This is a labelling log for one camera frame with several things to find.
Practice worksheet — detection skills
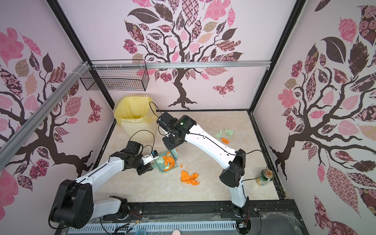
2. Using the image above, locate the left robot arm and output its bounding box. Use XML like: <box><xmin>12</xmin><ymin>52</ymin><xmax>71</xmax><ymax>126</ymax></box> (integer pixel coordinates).
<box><xmin>49</xmin><ymin>141</ymin><xmax>159</xmax><ymax>229</ymax></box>

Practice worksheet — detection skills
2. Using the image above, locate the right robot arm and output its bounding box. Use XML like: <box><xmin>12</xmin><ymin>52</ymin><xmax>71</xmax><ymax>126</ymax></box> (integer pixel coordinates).
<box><xmin>157</xmin><ymin>112</ymin><xmax>247</xmax><ymax>217</ymax></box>

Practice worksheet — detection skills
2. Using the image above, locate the green dustpan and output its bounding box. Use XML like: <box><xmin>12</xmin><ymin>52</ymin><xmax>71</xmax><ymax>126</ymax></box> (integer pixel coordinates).
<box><xmin>151</xmin><ymin>149</ymin><xmax>179</xmax><ymax>173</ymax></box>

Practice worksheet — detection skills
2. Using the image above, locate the orange green scrap pile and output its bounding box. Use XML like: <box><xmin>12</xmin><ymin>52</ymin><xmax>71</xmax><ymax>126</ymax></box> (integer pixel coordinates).
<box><xmin>156</xmin><ymin>155</ymin><xmax>176</xmax><ymax>172</ymax></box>

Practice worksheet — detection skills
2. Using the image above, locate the pale green scrap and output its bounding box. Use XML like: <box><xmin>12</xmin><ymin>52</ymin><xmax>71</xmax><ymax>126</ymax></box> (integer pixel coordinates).
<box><xmin>214</xmin><ymin>130</ymin><xmax>222</xmax><ymax>139</ymax></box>

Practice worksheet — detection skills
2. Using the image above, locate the black wire basket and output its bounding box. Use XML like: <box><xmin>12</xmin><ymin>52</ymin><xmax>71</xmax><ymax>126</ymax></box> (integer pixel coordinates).
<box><xmin>80</xmin><ymin>59</ymin><xmax>149</xmax><ymax>92</ymax></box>

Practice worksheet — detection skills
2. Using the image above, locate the aluminium rail left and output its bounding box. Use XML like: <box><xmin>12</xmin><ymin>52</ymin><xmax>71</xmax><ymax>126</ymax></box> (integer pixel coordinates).
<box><xmin>1</xmin><ymin>61</ymin><xmax>90</xmax><ymax>169</ymax></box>

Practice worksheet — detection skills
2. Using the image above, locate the green scrap right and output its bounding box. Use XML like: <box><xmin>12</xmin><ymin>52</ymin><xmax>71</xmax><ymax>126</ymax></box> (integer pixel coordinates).
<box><xmin>225</xmin><ymin>129</ymin><xmax>234</xmax><ymax>137</ymax></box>

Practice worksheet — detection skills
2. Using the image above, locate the yellow-lined trash bin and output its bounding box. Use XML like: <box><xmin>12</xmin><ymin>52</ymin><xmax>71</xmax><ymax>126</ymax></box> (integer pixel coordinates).
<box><xmin>113</xmin><ymin>96</ymin><xmax>157</xmax><ymax>142</ymax></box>

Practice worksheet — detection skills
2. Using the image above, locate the black base frame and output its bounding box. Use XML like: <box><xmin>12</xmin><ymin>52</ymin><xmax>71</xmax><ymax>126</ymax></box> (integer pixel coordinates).
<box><xmin>55</xmin><ymin>199</ymin><xmax>308</xmax><ymax>235</ymax></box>

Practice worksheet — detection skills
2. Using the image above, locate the small orange scrap right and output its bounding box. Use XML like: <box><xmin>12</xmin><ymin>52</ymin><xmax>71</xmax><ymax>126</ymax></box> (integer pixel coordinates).
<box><xmin>221</xmin><ymin>138</ymin><xmax>229</xmax><ymax>144</ymax></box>

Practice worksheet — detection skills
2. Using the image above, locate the white slotted cable duct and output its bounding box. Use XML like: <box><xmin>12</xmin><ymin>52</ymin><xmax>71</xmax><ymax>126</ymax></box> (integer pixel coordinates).
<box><xmin>62</xmin><ymin>221</ymin><xmax>237</xmax><ymax>235</ymax></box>

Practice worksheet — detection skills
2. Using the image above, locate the large orange paper scrap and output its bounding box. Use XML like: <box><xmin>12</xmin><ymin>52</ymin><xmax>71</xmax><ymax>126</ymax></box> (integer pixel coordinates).
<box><xmin>181</xmin><ymin>170</ymin><xmax>199</xmax><ymax>186</ymax></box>

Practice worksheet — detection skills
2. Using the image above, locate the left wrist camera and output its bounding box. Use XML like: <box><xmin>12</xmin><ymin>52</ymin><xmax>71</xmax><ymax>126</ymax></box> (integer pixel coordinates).
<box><xmin>142</xmin><ymin>150</ymin><xmax>159</xmax><ymax>165</ymax></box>

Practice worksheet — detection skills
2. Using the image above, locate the green tin can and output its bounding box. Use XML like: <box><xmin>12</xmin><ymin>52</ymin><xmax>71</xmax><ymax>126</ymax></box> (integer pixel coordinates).
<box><xmin>256</xmin><ymin>169</ymin><xmax>274</xmax><ymax>186</ymax></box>

